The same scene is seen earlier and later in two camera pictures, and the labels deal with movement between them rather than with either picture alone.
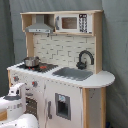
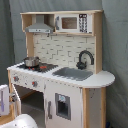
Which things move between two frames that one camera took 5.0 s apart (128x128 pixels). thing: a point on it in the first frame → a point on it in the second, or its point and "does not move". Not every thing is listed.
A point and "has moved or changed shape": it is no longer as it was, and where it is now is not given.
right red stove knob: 34,83 does not move
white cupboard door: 63,105 does not move
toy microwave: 74,23 does not move
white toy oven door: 34,104 has moved or changed shape
